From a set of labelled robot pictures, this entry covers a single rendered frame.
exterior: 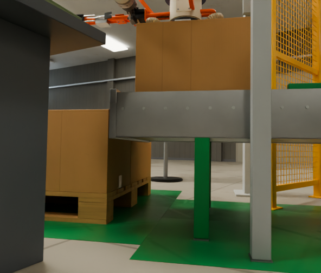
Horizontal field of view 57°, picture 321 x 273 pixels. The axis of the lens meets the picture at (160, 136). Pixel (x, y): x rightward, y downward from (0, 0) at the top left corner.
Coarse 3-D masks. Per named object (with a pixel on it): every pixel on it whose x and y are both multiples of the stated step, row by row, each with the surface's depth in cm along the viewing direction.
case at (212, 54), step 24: (144, 24) 139; (168, 24) 137; (192, 24) 135; (216, 24) 134; (240, 24) 132; (144, 48) 139; (168, 48) 137; (192, 48) 135; (216, 48) 133; (240, 48) 131; (144, 72) 138; (168, 72) 136; (192, 72) 134; (216, 72) 133; (240, 72) 131
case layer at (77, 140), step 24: (48, 120) 147; (72, 120) 145; (96, 120) 143; (48, 144) 147; (72, 144) 144; (96, 144) 142; (120, 144) 160; (144, 144) 216; (48, 168) 146; (72, 168) 144; (96, 168) 142; (120, 168) 161; (144, 168) 216; (96, 192) 141
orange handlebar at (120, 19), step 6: (192, 0) 142; (192, 6) 148; (162, 12) 158; (168, 12) 158; (204, 12) 155; (210, 12) 154; (90, 18) 166; (108, 18) 164; (114, 18) 164; (120, 18) 163; (126, 18) 163; (162, 18) 163; (168, 18) 162; (90, 24) 171
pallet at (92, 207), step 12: (144, 180) 216; (48, 192) 145; (60, 192) 144; (72, 192) 143; (120, 192) 161; (132, 192) 184; (144, 192) 229; (84, 204) 142; (96, 204) 141; (108, 204) 142; (120, 204) 183; (132, 204) 184; (48, 216) 145; (60, 216) 145; (72, 216) 146; (84, 216) 142; (96, 216) 140; (108, 216) 142
